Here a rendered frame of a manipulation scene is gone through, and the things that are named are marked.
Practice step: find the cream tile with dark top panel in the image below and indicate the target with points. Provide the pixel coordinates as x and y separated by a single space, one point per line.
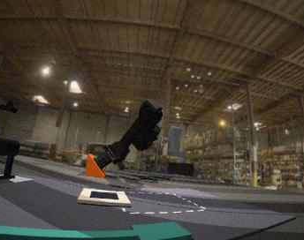
103 197

